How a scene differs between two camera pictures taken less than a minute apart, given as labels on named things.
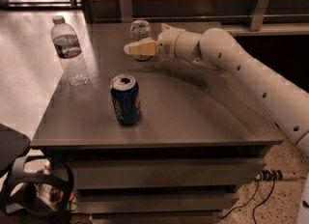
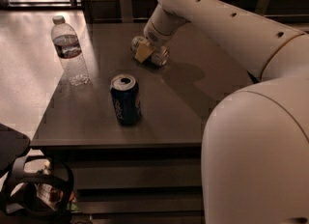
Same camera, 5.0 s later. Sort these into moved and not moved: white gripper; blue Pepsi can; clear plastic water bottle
Moved: white gripper
Not moved: blue Pepsi can; clear plastic water bottle
